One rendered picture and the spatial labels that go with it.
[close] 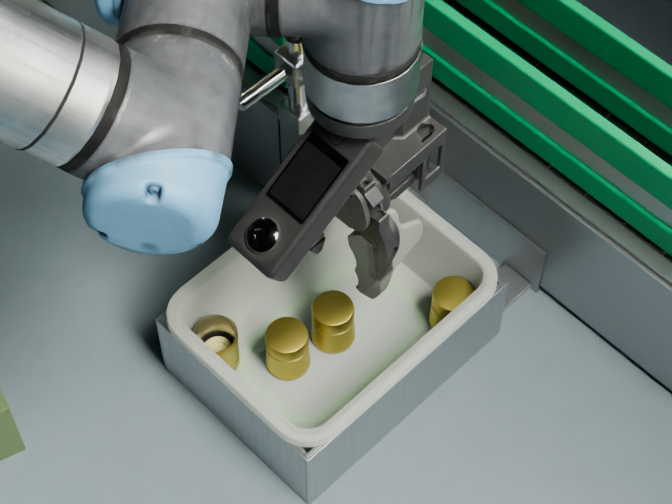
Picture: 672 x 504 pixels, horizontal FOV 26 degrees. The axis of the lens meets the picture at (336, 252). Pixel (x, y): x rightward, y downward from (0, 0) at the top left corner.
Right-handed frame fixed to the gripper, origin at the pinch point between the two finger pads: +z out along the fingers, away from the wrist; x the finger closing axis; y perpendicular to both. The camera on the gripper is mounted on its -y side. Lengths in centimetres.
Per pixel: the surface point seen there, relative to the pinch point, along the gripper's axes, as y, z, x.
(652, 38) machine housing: 37.1, 2.3, -2.1
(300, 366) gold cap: -4.7, 8.4, -0.4
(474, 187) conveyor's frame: 16.1, 5.2, -0.2
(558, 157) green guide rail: 17.8, -3.1, -6.5
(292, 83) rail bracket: 6.0, -7.9, 10.6
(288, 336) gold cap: -4.5, 5.6, 1.0
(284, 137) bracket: 7.0, 1.6, 12.8
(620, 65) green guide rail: 25.2, -7.2, -5.9
